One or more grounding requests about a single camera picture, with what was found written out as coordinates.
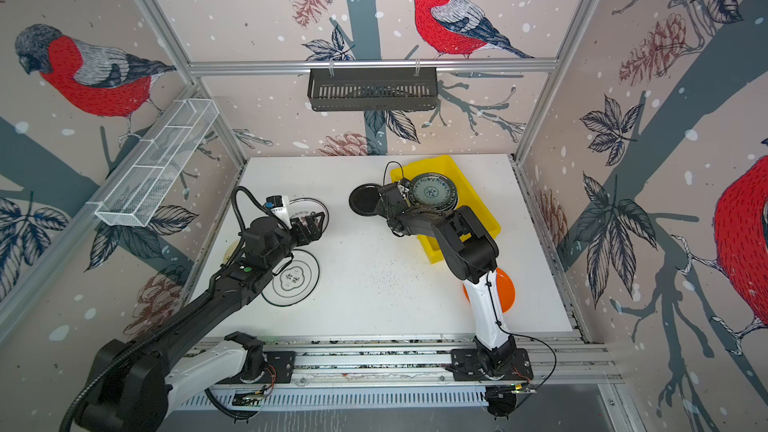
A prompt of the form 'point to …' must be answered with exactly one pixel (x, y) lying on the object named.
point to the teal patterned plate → (433, 191)
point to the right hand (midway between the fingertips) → (381, 206)
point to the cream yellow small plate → (229, 253)
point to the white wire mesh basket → (135, 194)
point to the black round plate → (363, 199)
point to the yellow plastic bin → (468, 195)
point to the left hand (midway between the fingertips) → (311, 216)
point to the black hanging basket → (374, 91)
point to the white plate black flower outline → (295, 282)
